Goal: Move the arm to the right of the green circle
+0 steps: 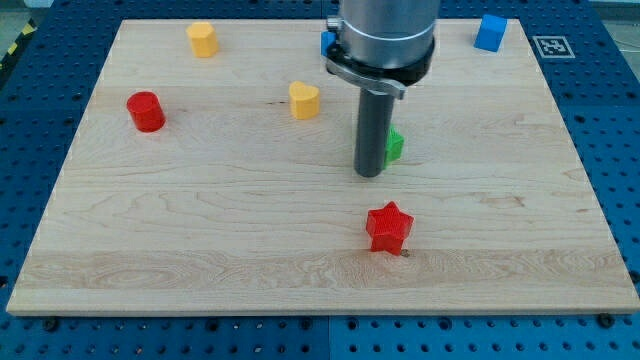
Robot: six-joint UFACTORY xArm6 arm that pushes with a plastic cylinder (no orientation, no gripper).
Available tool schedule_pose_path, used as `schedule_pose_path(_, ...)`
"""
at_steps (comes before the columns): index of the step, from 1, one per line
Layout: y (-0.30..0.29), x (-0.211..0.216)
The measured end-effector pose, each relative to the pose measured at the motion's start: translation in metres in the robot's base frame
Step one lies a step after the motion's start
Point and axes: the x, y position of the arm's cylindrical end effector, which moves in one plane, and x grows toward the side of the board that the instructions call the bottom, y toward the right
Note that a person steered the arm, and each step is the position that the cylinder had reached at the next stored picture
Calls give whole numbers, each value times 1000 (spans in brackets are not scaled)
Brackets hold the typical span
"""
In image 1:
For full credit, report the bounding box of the blue cube block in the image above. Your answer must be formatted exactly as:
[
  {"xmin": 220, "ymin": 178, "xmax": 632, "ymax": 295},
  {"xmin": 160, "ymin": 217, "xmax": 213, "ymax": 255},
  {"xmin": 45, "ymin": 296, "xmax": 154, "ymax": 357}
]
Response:
[{"xmin": 474, "ymin": 14, "xmax": 508, "ymax": 52}]

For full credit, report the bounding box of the wooden board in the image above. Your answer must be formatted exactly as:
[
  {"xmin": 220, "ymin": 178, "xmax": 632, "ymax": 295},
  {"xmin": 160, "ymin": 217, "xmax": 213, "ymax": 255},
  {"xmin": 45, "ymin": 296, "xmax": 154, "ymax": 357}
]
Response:
[{"xmin": 7, "ymin": 19, "xmax": 639, "ymax": 317}]

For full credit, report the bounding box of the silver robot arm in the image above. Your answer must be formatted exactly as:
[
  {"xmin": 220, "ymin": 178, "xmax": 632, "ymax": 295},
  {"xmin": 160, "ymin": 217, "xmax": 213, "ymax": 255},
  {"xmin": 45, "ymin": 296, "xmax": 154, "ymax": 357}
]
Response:
[{"xmin": 326, "ymin": 0, "xmax": 440, "ymax": 99}]

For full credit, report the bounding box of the blue block behind arm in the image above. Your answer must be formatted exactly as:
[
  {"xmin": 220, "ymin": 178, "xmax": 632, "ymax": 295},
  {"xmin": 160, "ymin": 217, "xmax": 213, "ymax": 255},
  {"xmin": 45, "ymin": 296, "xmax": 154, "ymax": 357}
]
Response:
[{"xmin": 320, "ymin": 31, "xmax": 336, "ymax": 57}]

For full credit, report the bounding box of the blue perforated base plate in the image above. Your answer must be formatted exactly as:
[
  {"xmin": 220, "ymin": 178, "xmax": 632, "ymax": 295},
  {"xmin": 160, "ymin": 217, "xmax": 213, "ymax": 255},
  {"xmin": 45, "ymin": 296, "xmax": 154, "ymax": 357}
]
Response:
[{"xmin": 1, "ymin": 0, "xmax": 639, "ymax": 359}]

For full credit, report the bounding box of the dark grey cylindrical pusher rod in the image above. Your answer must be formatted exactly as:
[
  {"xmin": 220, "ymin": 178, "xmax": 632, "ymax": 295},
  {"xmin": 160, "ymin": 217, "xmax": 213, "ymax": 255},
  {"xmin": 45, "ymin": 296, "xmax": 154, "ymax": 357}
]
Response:
[{"xmin": 354, "ymin": 88, "xmax": 394, "ymax": 178}]

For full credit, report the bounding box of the green block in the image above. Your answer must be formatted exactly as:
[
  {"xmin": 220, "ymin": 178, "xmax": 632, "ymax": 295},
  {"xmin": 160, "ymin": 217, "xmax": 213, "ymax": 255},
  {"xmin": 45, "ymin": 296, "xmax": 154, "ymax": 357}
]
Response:
[{"xmin": 383, "ymin": 125, "xmax": 405, "ymax": 169}]

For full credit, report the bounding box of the red cylinder block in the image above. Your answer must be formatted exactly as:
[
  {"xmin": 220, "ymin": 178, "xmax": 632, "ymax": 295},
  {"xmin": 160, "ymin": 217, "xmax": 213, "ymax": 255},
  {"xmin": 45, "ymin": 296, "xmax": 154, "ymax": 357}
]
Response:
[{"xmin": 126, "ymin": 91, "xmax": 166, "ymax": 132}]

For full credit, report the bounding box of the white fiducial marker tag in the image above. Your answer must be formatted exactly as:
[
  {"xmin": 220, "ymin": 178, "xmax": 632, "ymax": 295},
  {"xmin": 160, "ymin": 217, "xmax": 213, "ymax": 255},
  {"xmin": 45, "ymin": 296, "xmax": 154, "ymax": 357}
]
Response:
[{"xmin": 533, "ymin": 35, "xmax": 575, "ymax": 59}]

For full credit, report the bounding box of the yellow hexagon block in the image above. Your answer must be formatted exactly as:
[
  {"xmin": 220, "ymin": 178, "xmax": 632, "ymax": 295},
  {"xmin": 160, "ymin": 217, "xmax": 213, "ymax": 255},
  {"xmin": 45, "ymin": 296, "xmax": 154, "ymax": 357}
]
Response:
[{"xmin": 186, "ymin": 22, "xmax": 219, "ymax": 58}]

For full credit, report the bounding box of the yellow heart block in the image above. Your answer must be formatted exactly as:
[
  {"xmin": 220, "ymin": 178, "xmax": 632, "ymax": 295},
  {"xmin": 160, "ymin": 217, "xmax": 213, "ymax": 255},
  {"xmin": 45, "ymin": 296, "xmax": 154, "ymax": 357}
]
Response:
[{"xmin": 289, "ymin": 81, "xmax": 320, "ymax": 120}]

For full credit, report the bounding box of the red star block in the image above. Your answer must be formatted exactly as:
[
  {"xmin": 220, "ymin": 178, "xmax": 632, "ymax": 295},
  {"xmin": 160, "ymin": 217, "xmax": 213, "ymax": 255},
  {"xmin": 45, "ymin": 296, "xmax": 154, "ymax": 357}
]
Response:
[{"xmin": 365, "ymin": 201, "xmax": 414, "ymax": 256}]

